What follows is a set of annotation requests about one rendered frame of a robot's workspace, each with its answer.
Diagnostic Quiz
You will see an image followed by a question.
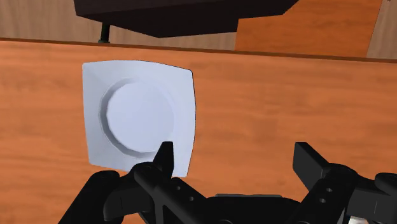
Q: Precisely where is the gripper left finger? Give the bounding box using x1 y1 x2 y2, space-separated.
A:
58 141 208 224

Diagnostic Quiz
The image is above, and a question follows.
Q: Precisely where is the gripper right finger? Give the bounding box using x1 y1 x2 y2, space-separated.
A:
288 141 397 224

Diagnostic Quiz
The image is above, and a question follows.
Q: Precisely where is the white square plate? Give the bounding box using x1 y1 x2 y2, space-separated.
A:
81 59 197 178

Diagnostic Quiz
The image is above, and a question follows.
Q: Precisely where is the orange wooden table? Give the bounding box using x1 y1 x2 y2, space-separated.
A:
0 37 397 224

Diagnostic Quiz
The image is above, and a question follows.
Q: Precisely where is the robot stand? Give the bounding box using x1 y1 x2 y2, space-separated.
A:
73 0 300 39

